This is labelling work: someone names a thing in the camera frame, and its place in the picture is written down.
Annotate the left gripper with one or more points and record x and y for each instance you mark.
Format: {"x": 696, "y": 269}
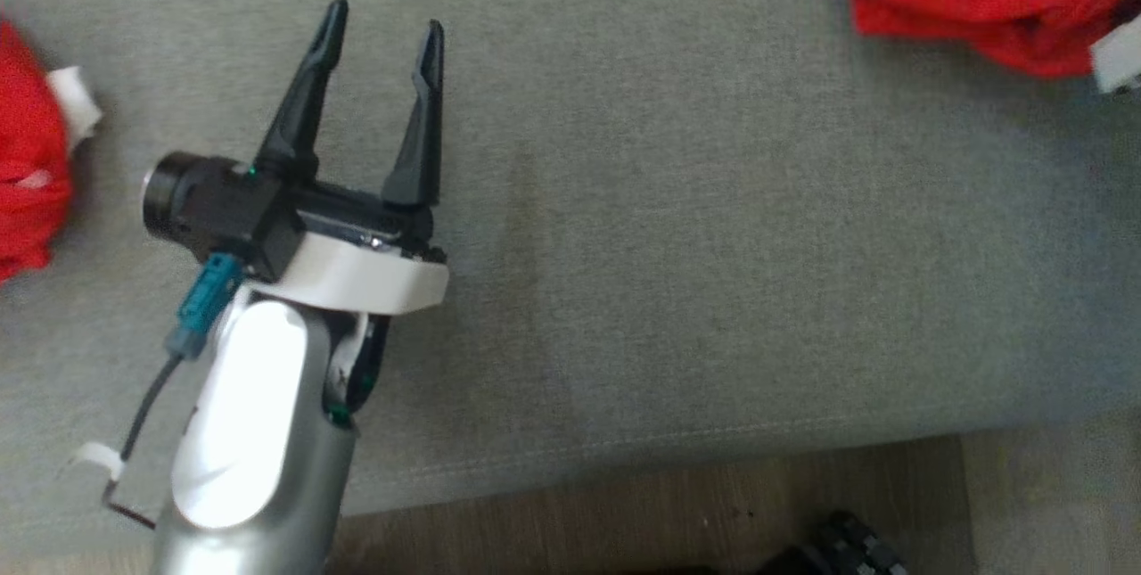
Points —
{"x": 357, "y": 276}

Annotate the red Bulls 23 jersey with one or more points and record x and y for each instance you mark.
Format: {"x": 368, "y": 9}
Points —
{"x": 27, "y": 156}

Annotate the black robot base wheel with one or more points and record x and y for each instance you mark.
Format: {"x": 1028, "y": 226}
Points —
{"x": 856, "y": 548}

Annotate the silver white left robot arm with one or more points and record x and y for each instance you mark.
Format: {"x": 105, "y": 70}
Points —
{"x": 250, "y": 432}

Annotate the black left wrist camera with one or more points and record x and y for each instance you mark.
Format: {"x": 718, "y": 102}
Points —
{"x": 214, "y": 209}

